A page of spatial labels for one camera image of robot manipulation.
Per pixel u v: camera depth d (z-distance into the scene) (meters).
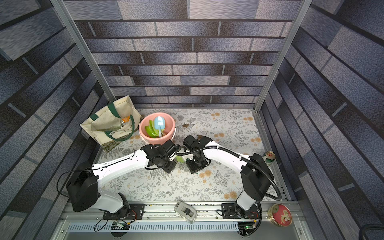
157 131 0.95
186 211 0.70
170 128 0.98
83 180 0.47
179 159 0.85
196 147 0.60
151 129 0.93
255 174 0.44
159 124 0.95
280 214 0.71
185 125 1.10
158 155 0.59
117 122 1.04
